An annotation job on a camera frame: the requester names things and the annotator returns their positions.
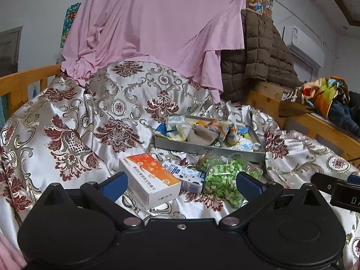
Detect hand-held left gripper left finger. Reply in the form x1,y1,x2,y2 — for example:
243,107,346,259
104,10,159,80
28,171,145,231

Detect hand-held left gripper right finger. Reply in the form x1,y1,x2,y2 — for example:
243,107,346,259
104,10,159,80
219,171,335,231

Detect orange blue striped sock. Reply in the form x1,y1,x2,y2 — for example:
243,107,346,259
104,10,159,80
197,119,239,147

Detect grey metal tray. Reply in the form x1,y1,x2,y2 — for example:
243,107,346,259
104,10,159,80
154,114,266,164

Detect beige sock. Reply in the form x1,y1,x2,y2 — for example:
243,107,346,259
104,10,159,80
187,124,221,146

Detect blue yellow printed sock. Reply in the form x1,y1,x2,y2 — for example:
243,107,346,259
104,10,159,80
154,122,169,138

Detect pale yellow sock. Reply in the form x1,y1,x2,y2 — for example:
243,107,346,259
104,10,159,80
169,124,194,142

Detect jar of green candies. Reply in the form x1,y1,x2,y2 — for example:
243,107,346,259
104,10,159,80
197,152,263,209

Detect orange white medicine box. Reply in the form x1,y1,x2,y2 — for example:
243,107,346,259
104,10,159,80
119,152,182,210

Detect white blue sock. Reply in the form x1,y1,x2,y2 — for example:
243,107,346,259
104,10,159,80
225,138,261,152

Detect blue white small carton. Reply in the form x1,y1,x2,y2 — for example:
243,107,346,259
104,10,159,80
162,162,207,194

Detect blue jeans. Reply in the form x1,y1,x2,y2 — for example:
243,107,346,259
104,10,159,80
328,101,360,137

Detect dark teal jacket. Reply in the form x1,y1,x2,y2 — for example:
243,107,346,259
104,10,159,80
348,90,360,109

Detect floral satin blanket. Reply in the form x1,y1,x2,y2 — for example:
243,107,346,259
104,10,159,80
0,60,360,268

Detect colourful clothes pile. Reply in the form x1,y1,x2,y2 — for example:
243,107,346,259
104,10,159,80
299,76,351,119

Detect cardboard box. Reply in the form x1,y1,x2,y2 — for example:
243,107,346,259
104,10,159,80
254,81,293,97

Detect pink fleece clothing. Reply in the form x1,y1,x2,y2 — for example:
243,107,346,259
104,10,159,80
0,228,29,270

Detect brown quilted jacket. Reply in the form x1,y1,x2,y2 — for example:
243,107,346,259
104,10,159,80
220,8,303,102

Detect white air conditioner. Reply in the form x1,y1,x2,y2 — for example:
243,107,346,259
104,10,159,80
281,25,327,68

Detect pink hanging bed sheet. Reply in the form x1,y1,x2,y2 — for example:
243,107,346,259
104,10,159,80
60,0,248,103

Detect wooden bed frame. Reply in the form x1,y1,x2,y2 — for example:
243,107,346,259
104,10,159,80
0,64,62,124
245,81,360,167

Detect small colourful wall poster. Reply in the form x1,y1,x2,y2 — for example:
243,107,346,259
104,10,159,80
60,3,81,48

